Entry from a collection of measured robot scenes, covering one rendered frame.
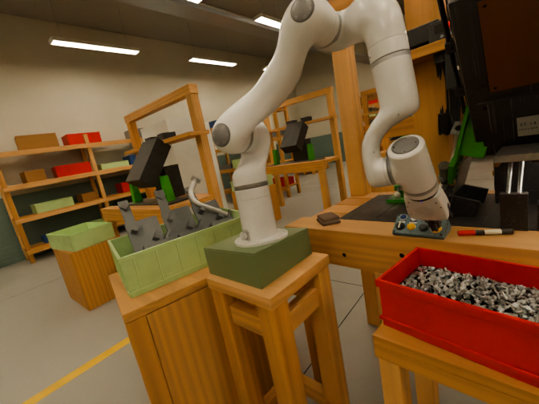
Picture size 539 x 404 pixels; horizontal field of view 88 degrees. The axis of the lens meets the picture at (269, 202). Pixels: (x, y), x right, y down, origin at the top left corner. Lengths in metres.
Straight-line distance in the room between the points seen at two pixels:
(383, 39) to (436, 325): 0.63
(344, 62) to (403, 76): 0.97
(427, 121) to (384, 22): 0.82
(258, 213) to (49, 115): 6.87
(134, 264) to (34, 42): 7.07
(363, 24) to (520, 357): 0.73
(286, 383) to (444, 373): 0.47
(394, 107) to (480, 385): 0.58
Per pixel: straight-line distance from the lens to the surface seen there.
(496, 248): 0.95
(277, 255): 0.91
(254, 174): 0.91
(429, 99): 1.53
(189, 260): 1.28
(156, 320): 1.21
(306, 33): 0.79
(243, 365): 1.20
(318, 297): 1.06
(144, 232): 1.49
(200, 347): 1.33
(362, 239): 1.07
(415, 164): 0.73
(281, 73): 0.85
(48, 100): 7.63
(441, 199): 0.84
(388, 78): 0.76
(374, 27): 0.80
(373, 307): 2.02
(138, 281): 1.25
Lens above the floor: 1.27
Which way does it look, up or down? 11 degrees down
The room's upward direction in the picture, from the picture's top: 11 degrees counter-clockwise
